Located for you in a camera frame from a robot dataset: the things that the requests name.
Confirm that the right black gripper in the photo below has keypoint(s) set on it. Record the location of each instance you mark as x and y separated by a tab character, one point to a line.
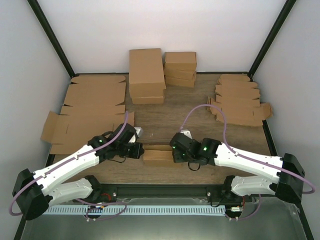
177	157

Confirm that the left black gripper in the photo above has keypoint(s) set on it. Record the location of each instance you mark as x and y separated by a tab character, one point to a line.
139	151

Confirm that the small cardboard box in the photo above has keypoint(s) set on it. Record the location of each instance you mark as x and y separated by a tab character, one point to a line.
158	156

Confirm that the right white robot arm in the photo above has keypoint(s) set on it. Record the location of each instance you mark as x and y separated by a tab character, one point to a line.
270	175

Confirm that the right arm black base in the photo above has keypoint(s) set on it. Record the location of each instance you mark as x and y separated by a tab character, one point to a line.
222	194

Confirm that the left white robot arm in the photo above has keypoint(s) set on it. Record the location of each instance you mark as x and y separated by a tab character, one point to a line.
97	150

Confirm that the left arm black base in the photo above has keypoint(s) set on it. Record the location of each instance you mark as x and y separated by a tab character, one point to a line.
102	195

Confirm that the bottom large folded box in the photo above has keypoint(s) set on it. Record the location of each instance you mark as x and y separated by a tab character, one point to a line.
148	100

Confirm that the large folded box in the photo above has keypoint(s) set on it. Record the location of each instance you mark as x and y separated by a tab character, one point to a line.
146	73
148	100

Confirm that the top large folded box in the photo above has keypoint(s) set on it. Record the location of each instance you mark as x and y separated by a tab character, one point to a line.
146	73

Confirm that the bottom small folded box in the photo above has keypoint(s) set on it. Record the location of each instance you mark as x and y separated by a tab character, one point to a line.
190	83

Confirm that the small folded box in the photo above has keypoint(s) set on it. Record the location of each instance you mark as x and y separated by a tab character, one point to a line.
180	60
185	74
190	83

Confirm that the middle small folded box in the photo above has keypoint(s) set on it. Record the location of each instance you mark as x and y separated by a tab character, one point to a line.
185	74

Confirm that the top small folded box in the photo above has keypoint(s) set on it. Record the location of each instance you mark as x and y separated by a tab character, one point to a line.
180	60

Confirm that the large flat cardboard blank stack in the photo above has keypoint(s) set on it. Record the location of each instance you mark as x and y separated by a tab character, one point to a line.
93	105

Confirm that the small flat cardboard blank stack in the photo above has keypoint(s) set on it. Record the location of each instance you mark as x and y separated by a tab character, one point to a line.
239	99

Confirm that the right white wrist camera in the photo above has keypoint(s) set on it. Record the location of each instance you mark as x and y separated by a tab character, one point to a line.
186	133

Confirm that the black front frame rail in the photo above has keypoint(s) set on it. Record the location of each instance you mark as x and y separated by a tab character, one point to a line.
160	191

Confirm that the light blue slotted cable duct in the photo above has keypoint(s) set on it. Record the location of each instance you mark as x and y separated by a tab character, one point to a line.
139	210

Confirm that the right black frame post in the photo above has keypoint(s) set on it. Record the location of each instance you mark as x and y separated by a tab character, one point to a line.
276	27

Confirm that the black frame post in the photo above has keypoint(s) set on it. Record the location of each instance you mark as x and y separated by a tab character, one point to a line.
42	19
276	27

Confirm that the left black frame post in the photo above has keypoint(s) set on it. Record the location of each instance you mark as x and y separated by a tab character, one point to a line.
42	19

